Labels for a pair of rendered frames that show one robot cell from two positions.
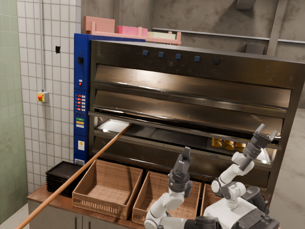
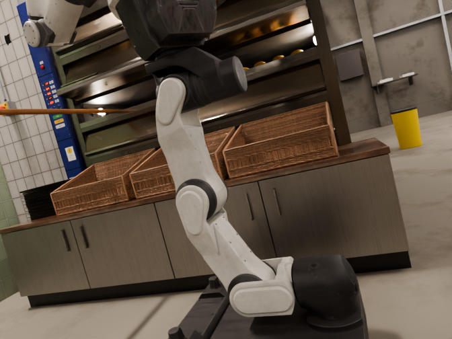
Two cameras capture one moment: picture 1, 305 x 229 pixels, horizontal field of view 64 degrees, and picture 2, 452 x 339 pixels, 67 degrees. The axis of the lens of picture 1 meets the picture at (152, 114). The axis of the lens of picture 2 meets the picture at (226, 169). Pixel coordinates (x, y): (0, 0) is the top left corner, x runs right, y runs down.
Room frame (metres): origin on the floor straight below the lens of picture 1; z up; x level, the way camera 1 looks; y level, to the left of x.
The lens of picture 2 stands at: (-0.04, -0.66, 0.78)
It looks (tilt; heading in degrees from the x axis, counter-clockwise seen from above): 5 degrees down; 6
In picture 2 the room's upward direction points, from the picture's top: 14 degrees counter-clockwise
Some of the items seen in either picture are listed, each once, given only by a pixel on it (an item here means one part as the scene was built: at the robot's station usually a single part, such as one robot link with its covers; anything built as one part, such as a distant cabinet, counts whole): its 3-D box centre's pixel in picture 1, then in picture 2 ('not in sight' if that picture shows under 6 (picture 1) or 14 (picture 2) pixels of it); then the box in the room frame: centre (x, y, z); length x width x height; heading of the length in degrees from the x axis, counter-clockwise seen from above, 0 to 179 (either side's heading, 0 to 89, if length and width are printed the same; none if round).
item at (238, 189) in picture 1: (233, 193); not in sight; (1.09, -0.46, 1.46); 0.10 x 0.07 x 0.09; 131
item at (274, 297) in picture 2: not in sight; (266, 285); (1.04, -0.58, 0.28); 0.21 x 0.20 x 0.13; 76
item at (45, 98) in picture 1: (42, 96); (7, 108); (2.57, 1.20, 1.46); 0.10 x 0.07 x 0.10; 77
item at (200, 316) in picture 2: not in sight; (264, 311); (1.05, -0.55, 0.19); 0.64 x 0.52 x 0.33; 76
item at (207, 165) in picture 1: (174, 160); (189, 113); (2.27, -0.27, 1.02); 1.79 x 0.11 x 0.19; 77
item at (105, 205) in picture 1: (109, 186); (108, 179); (2.14, 0.36, 0.72); 0.56 x 0.49 x 0.28; 78
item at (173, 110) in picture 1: (180, 111); (169, 37); (2.27, -0.27, 1.54); 1.79 x 0.11 x 0.19; 77
